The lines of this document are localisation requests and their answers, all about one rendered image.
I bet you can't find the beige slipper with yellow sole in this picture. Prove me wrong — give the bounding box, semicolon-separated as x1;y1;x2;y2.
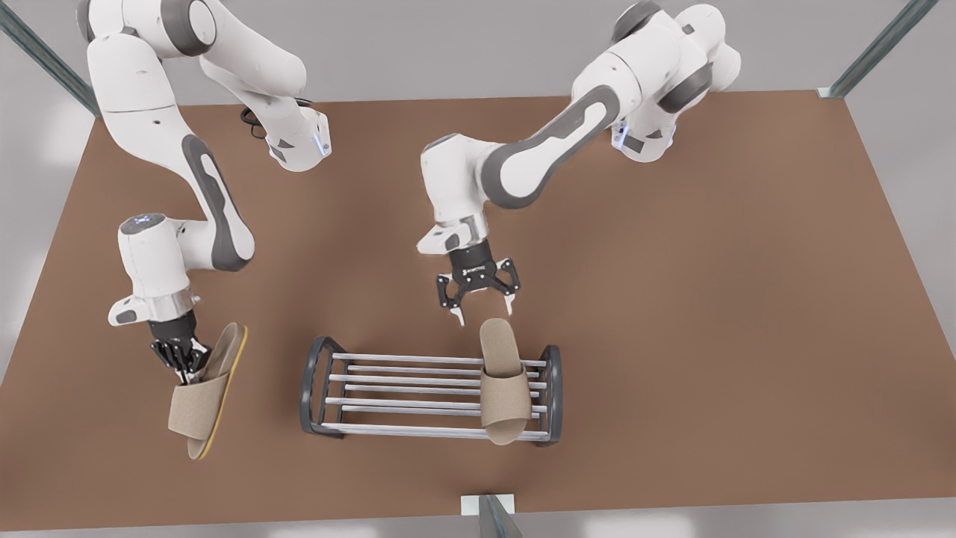
167;322;249;460

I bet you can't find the dark metal shoe rack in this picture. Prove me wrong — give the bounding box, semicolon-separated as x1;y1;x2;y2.
299;336;562;448

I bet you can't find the black cable loop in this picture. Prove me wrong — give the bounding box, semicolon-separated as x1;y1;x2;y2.
240;97;314;140

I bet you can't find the silver frame post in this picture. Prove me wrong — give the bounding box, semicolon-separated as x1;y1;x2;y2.
460;493;524;538
816;0;939;100
0;0;102;118

